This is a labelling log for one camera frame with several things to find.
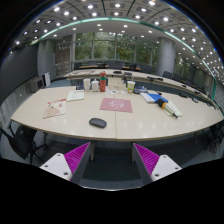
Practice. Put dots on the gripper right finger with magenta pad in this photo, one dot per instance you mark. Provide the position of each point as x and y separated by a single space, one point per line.
152 166

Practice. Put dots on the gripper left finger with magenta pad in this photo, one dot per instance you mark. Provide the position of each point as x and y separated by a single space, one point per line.
69 166

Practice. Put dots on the dark grey computer mouse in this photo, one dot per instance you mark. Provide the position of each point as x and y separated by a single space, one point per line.
97 122

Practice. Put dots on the pink square mouse pad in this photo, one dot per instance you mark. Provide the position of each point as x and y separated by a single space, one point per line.
119 105

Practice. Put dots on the black office chair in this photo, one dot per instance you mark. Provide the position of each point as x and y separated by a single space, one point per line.
21 144

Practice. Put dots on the red and white booklet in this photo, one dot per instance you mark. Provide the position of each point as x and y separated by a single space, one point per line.
55 108

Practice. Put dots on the yellow black marker tool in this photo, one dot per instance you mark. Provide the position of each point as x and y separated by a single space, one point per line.
169 108

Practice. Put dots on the blue folder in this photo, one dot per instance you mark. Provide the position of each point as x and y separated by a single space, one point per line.
156 97

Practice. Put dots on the white paper sheet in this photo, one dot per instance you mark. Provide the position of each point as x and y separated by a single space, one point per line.
75 95

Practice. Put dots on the grey round object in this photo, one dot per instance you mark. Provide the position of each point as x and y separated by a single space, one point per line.
138 90

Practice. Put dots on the white leaflet under bottle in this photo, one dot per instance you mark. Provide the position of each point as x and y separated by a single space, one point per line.
115 92

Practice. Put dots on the paper cup with green print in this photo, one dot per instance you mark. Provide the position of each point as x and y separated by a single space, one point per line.
130 86

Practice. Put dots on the white paper cup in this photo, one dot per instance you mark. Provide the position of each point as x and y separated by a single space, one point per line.
86 83

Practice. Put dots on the white plastic jar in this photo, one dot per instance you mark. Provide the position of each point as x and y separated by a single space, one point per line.
95 85

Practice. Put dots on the red water bottle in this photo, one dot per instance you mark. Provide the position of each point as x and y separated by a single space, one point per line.
103 81

